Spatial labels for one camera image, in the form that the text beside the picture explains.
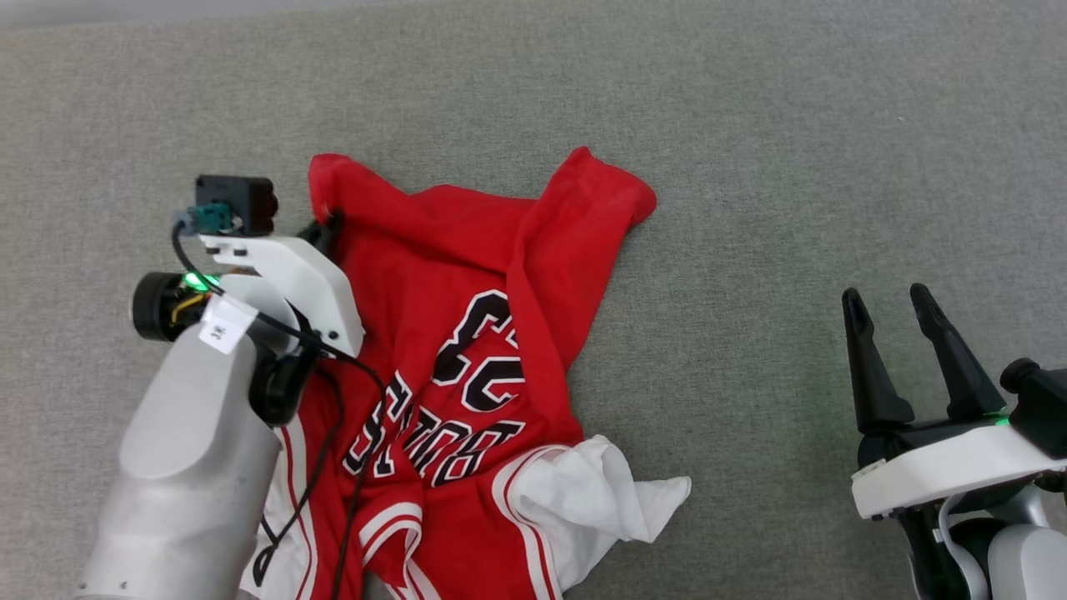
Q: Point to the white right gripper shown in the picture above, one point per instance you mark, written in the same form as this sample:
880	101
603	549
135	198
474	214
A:
942	471

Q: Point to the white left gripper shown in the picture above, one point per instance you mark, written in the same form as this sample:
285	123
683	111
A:
308	287

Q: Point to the left wrist teal connector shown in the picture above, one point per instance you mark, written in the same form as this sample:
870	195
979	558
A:
210	218

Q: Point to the white paper label tag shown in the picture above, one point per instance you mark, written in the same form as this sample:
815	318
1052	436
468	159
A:
227	323

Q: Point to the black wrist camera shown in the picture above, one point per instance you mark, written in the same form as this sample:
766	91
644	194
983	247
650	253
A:
1042	408
242	200

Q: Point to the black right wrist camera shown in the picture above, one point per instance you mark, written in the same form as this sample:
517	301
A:
1042	408

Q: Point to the red white basketball jersey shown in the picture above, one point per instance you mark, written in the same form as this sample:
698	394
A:
467	250

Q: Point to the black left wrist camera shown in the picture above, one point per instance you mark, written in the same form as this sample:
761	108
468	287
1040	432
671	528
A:
242	200

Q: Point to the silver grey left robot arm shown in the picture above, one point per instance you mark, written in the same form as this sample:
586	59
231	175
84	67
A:
183	467

